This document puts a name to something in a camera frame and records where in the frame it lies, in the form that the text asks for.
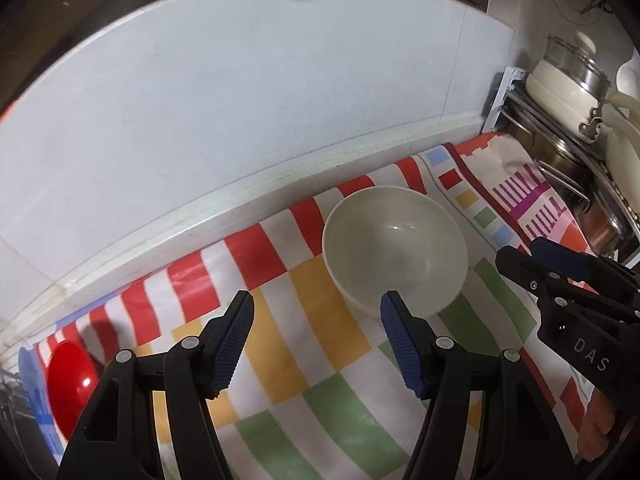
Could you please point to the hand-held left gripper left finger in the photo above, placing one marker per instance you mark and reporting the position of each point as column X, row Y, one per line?
column 231, row 350

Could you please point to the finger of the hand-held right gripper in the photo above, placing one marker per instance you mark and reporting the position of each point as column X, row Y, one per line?
column 565, row 257
column 520, row 266

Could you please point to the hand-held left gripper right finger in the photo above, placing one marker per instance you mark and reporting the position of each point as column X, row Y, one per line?
column 402, row 350

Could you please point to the cream bowl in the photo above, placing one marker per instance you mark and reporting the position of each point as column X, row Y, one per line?
column 395, row 245

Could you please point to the person's right hand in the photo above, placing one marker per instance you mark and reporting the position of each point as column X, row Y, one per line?
column 597, row 432

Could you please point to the small steel pot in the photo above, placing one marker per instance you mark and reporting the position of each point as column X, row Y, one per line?
column 602, row 225

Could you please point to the colourful cloth with maroon band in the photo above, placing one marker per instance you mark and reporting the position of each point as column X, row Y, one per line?
column 505, row 185

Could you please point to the metal pot rack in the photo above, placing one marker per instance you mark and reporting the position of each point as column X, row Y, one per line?
column 600, row 180

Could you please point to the colourful checked cloth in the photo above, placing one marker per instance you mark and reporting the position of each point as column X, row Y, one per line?
column 310, row 310

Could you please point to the large steel pot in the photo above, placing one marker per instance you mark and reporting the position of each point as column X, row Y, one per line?
column 555, row 155

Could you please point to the pale green kettle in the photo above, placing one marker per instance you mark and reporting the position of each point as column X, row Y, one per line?
column 625, row 155

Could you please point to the red and black bowl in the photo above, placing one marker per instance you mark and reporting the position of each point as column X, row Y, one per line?
column 70, row 390

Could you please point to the white plastic board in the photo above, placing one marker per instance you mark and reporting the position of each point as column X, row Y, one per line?
column 502, row 100

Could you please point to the cream enamel pot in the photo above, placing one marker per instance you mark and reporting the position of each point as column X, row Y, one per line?
column 550, row 90

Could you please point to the steel lid with cream knob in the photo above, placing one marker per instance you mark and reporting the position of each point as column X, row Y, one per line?
column 575, row 60

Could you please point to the blue plastic item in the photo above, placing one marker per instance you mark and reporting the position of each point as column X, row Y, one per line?
column 31, row 385

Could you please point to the metal wall hook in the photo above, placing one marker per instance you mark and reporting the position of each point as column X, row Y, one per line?
column 595, row 2

